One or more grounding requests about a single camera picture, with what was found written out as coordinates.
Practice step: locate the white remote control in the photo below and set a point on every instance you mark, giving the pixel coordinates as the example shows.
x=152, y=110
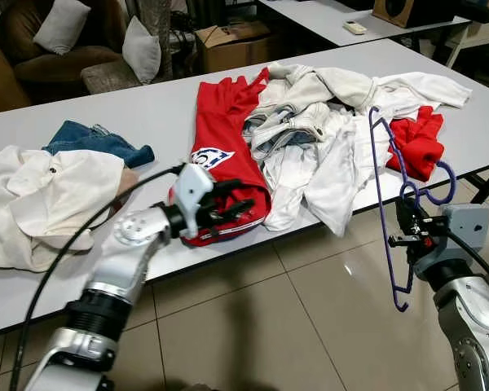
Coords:
x=355, y=28

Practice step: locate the wooden speaker box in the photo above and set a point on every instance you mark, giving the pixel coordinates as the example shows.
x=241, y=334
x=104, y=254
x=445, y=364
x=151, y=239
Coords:
x=411, y=12

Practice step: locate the cardboard box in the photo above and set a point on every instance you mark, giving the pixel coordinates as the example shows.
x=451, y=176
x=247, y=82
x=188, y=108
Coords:
x=232, y=47

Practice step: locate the white office table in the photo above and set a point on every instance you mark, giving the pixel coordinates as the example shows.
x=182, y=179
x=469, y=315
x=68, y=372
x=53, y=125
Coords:
x=326, y=16

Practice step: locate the small red garment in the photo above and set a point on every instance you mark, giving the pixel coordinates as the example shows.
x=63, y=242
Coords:
x=416, y=142

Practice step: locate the red jersey with crest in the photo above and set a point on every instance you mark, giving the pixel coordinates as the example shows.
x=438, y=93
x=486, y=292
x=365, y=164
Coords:
x=224, y=122

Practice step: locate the cream button shirt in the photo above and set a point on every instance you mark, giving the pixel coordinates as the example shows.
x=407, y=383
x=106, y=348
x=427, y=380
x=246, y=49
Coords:
x=41, y=199

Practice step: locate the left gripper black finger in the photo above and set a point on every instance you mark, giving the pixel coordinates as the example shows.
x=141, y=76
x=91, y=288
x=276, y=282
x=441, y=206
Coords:
x=238, y=189
x=240, y=215

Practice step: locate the long white garment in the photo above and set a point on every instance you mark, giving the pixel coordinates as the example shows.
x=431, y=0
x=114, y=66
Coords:
x=334, y=179

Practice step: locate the purple plastic hanger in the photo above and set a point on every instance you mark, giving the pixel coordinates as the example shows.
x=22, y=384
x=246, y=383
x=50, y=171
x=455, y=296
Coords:
x=379, y=204

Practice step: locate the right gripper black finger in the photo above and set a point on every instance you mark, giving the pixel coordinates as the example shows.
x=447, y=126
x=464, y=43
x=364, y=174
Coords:
x=403, y=240
x=406, y=213

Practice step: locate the brown sofa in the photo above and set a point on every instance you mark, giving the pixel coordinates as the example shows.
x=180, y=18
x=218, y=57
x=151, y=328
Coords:
x=20, y=49

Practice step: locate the black table leg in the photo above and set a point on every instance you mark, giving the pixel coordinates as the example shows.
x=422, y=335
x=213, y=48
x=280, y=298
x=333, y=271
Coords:
x=482, y=183

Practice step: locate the white jeans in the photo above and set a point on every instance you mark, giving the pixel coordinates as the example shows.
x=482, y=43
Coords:
x=289, y=130

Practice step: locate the cream jacket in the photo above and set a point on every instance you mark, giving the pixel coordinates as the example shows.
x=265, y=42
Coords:
x=326, y=81

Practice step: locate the grey square pillow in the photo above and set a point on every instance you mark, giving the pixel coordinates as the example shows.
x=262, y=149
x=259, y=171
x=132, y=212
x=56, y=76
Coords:
x=61, y=24
x=142, y=50

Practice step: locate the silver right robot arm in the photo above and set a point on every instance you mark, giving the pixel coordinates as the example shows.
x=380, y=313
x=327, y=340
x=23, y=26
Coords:
x=473, y=326

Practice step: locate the blue denim jeans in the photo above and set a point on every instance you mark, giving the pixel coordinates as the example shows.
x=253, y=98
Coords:
x=98, y=142

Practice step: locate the white shirt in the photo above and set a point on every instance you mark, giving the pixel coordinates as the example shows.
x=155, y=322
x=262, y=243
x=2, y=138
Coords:
x=424, y=90

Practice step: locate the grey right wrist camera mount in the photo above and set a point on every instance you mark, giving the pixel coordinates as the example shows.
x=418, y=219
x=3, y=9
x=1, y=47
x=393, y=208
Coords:
x=466, y=232

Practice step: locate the grey woven stool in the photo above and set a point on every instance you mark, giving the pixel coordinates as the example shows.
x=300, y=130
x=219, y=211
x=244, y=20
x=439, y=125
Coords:
x=110, y=77

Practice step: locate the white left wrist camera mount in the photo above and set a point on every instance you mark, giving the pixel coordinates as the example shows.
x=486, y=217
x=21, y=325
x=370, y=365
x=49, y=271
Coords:
x=191, y=191

